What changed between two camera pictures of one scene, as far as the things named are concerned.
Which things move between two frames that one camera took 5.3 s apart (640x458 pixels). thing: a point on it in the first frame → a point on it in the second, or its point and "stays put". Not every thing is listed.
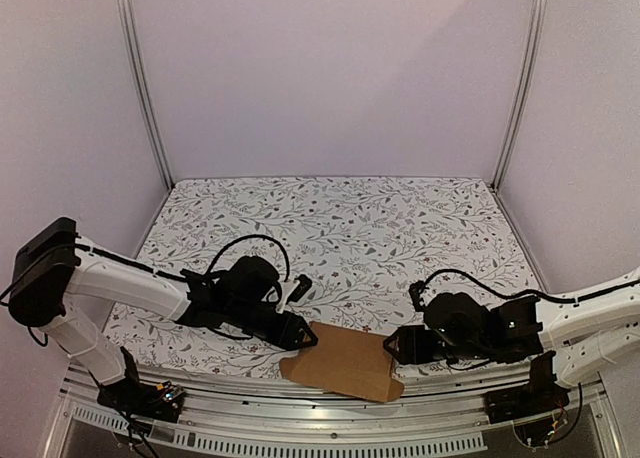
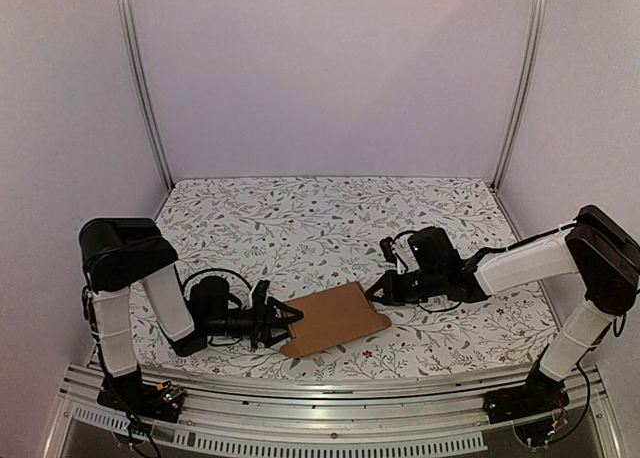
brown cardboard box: (345, 361) → (332, 317)
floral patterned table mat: (359, 242) stays put
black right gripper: (413, 344) → (398, 286)
